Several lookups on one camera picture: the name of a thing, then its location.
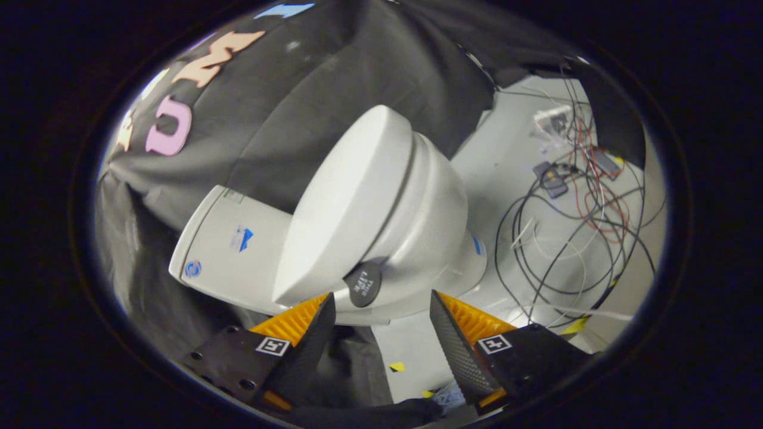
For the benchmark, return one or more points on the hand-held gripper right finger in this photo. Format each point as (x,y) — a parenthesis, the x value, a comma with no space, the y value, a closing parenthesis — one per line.
(456,351)

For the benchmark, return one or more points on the yellow black floor tape piece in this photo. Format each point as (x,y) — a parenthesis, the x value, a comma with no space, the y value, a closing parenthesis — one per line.
(397,367)
(575,326)

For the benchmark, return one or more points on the black backdrop cloth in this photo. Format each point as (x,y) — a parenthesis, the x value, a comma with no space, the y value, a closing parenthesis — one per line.
(310,89)

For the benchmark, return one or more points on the small black adapter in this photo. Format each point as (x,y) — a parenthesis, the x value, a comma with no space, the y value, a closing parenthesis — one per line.
(551,180)
(605,162)

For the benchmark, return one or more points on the white toilet lid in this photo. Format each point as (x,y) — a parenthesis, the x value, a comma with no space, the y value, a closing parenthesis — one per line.
(346,202)

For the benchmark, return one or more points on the black round lid pull tab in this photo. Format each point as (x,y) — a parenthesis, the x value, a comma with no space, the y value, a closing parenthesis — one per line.
(362,285)

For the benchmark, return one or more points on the dark cloth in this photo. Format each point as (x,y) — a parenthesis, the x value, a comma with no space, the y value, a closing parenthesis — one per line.
(351,369)

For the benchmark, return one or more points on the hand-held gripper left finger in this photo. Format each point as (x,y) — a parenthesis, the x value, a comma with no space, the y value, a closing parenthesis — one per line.
(310,342)

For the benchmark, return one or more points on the white toilet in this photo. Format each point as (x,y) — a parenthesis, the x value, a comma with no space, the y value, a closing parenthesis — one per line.
(429,238)

